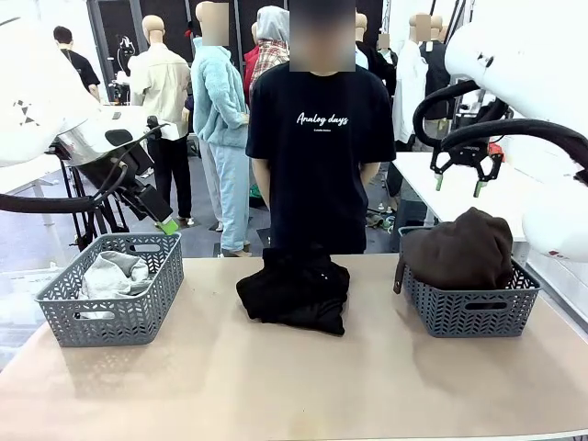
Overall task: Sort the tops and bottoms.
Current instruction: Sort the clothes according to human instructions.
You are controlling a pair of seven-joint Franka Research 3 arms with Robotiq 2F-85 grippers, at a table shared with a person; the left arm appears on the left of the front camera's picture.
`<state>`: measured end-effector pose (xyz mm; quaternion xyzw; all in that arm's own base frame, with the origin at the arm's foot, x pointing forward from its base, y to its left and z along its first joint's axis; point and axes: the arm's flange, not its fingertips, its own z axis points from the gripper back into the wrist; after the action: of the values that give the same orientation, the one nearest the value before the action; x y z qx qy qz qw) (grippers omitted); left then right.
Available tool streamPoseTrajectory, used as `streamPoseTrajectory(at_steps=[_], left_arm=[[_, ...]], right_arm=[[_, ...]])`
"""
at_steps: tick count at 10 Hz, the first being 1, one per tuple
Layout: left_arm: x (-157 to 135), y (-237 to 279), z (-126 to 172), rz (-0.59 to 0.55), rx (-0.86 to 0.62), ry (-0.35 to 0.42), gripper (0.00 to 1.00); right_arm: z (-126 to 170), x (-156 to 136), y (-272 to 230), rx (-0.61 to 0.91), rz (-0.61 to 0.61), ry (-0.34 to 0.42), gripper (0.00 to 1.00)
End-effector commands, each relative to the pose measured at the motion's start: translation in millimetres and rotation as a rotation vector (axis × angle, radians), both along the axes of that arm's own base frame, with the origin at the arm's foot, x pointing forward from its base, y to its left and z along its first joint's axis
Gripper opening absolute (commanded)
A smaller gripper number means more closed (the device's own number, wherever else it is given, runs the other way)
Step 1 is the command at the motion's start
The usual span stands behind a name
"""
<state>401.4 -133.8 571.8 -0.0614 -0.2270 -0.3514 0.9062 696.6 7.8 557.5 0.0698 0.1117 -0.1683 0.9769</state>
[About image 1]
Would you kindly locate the plain white table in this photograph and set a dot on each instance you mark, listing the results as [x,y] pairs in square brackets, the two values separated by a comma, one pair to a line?
[18,177]

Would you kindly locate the mannequin in red top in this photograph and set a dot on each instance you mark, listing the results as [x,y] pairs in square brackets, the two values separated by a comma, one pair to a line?
[250,64]

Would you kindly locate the red cloth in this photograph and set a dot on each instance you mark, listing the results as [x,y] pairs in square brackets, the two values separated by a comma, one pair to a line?
[496,148]

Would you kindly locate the black leaning stand poles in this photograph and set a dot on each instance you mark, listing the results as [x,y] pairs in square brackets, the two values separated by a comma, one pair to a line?
[455,18]

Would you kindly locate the mannequin in teal fleece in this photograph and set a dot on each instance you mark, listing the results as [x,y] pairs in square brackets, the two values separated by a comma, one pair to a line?
[220,115]

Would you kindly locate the mannequin in plaid hooded shirt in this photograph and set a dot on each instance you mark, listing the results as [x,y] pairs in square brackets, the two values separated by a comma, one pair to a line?
[271,50]

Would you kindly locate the mannequin in white shirt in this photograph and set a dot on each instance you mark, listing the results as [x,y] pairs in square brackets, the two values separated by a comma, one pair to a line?
[409,101]

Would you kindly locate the mannequin in cream shirt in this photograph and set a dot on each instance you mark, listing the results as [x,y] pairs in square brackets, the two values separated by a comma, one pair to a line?
[161,82]

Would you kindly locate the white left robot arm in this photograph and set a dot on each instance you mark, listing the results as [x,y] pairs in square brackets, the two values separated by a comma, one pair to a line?
[27,92]

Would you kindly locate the grey plastic lattice basket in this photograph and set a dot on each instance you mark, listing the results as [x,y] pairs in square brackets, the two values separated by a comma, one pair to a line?
[459,317]
[115,321]

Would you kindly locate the person in black t-shirt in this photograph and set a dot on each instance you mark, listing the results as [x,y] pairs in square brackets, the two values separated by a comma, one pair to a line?
[317,184]

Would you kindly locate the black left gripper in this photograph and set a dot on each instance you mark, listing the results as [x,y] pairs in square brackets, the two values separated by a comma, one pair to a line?
[121,174]

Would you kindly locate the black garment with snap button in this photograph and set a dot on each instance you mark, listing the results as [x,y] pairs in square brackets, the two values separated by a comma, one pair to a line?
[294,294]

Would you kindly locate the light grey garment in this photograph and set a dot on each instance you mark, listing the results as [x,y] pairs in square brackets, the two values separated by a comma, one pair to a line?
[115,275]

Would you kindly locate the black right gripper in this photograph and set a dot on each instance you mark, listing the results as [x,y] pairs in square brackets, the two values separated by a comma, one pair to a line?
[468,151]

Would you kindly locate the dark brown garment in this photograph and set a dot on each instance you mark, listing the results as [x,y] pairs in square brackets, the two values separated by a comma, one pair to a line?
[459,252]

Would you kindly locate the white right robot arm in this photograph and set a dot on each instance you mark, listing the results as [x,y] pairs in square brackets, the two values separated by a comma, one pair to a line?
[528,55]

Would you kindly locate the background person in black shirt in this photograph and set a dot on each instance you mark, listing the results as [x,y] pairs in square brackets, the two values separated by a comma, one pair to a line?
[80,64]

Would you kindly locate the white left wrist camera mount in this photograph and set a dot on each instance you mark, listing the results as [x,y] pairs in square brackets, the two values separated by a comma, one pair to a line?
[167,131]

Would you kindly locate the mannequin in black shirt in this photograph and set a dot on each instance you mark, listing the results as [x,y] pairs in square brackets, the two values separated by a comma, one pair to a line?
[436,69]

